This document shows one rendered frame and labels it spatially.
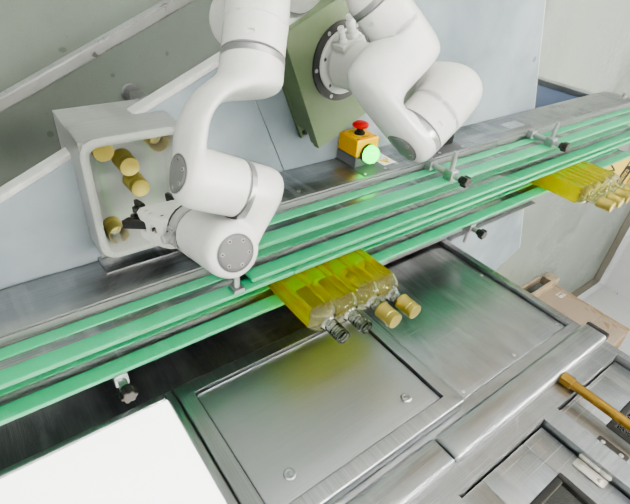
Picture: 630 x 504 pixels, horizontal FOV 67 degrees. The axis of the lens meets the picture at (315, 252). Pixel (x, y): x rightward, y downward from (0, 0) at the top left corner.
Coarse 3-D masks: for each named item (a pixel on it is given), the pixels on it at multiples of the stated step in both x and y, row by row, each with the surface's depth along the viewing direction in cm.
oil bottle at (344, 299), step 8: (320, 264) 103; (304, 272) 101; (312, 272) 101; (320, 272) 101; (328, 272) 101; (312, 280) 99; (320, 280) 99; (328, 280) 99; (336, 280) 99; (320, 288) 97; (328, 288) 97; (336, 288) 97; (344, 288) 97; (328, 296) 95; (336, 296) 95; (344, 296) 95; (352, 296) 95; (336, 304) 94; (344, 304) 94; (352, 304) 94; (336, 312) 95; (344, 312) 94; (344, 320) 96
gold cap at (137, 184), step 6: (138, 174) 85; (126, 180) 85; (132, 180) 83; (138, 180) 83; (144, 180) 84; (126, 186) 86; (132, 186) 83; (138, 186) 84; (144, 186) 84; (132, 192) 84; (138, 192) 84; (144, 192) 85
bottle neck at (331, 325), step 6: (330, 318) 91; (324, 324) 91; (330, 324) 90; (336, 324) 90; (330, 330) 89; (336, 330) 89; (342, 330) 88; (336, 336) 88; (342, 336) 90; (348, 336) 89; (342, 342) 89
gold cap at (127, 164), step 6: (120, 150) 82; (126, 150) 83; (114, 156) 82; (120, 156) 81; (126, 156) 80; (132, 156) 81; (114, 162) 82; (120, 162) 80; (126, 162) 80; (132, 162) 81; (138, 162) 82; (120, 168) 80; (126, 168) 81; (132, 168) 81; (138, 168) 82; (126, 174) 81; (132, 174) 82
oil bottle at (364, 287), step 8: (328, 264) 103; (336, 264) 103; (344, 264) 103; (352, 264) 103; (336, 272) 101; (344, 272) 101; (352, 272) 101; (360, 272) 101; (344, 280) 99; (352, 280) 99; (360, 280) 99; (368, 280) 99; (352, 288) 98; (360, 288) 97; (368, 288) 97; (376, 288) 98; (360, 296) 97; (368, 296) 97; (360, 304) 98
